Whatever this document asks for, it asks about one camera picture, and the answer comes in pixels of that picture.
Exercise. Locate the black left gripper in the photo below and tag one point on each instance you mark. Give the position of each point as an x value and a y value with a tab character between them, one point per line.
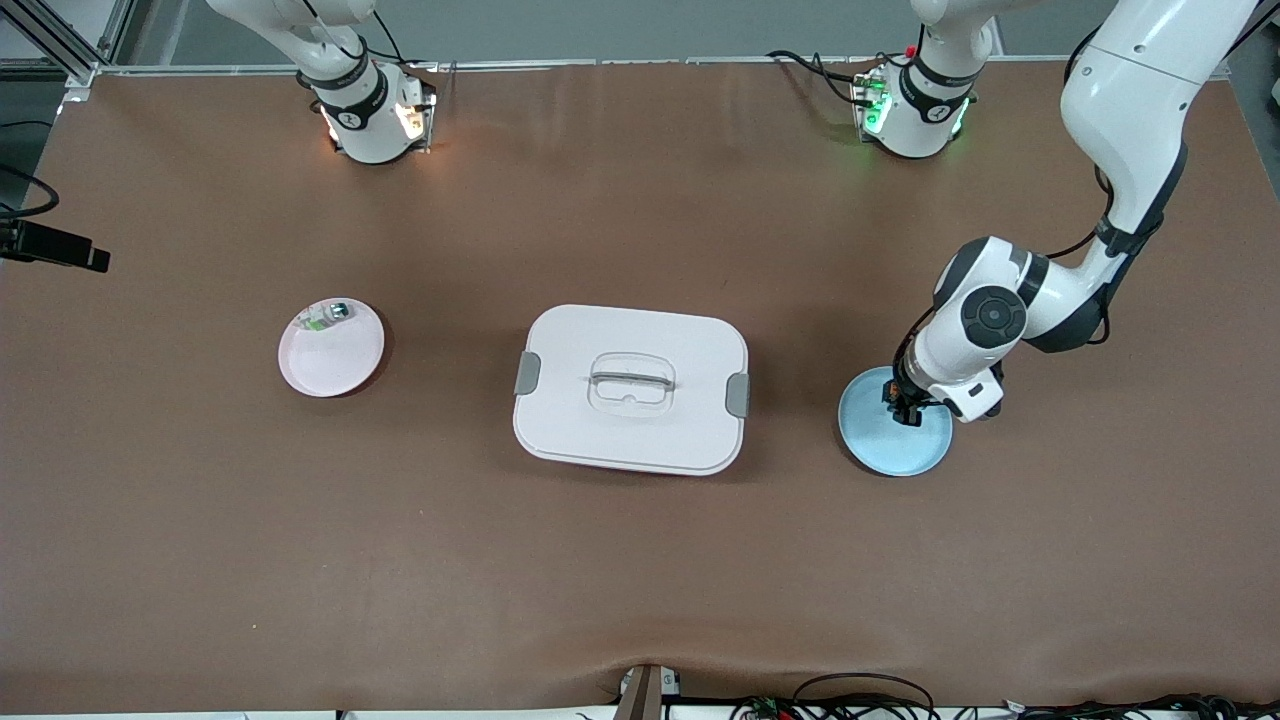
902	397

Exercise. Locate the light blue round plate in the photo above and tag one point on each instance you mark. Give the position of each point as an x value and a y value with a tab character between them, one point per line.
890	450

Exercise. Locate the green and clear switch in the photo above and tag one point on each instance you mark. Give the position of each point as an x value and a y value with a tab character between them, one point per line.
338	311

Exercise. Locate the camera stand post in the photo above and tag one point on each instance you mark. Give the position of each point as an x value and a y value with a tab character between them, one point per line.
645	695

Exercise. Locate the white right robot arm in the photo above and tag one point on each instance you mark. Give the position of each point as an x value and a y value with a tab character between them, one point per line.
370	120

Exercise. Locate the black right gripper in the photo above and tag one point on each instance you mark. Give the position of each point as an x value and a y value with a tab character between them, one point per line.
54	244

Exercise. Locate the pink round plate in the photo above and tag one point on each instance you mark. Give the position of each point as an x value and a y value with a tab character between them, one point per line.
330	370

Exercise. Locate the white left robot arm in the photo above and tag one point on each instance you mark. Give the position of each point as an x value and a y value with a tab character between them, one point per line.
1130	110

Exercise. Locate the white lidded box grey latches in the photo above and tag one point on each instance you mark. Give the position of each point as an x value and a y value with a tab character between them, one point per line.
570	420

